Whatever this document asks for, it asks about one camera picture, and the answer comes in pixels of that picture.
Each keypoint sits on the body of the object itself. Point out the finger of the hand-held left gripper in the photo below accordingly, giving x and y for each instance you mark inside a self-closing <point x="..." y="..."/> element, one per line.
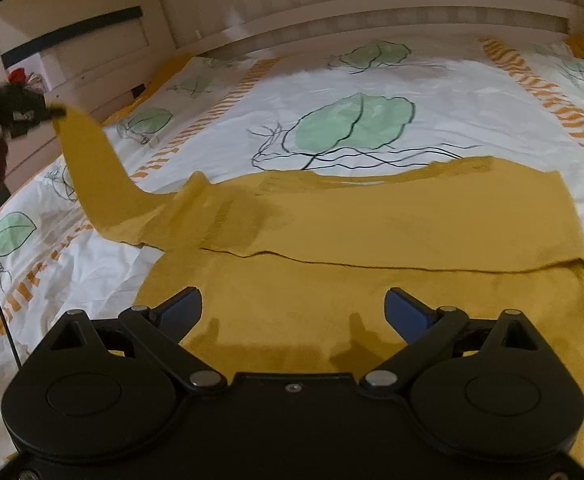
<point x="57" y="111"/>

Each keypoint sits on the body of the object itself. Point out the white cabinet with dark trim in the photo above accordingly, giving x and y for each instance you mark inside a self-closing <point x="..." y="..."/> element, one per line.
<point x="71" y="15"/>

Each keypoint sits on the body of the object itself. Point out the yellow bed sheet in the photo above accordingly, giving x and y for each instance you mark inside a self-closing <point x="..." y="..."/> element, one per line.
<point x="161" y="77"/>

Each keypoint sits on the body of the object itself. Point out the white leaf printed blanket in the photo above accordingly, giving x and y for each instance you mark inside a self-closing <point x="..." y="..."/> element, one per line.
<point x="372" y="90"/>

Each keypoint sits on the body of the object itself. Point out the small red item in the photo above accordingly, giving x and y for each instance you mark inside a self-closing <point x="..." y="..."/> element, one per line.
<point x="17" y="76"/>

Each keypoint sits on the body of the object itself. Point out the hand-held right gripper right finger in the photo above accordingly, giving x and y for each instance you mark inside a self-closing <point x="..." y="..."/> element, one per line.
<point x="404" y="312"/>

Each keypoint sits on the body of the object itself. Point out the small black box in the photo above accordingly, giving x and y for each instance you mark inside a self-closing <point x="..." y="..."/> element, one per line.
<point x="137" y="91"/>

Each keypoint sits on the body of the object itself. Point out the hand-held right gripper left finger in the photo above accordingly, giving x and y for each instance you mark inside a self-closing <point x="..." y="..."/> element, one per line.
<point x="184" y="311"/>

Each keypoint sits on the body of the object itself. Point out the white wooden bed frame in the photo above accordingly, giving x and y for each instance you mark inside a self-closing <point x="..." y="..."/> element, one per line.
<point x="397" y="0"/>

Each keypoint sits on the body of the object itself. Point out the mustard yellow knit sweater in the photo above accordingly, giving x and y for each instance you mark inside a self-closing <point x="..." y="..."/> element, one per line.
<point x="372" y="220"/>

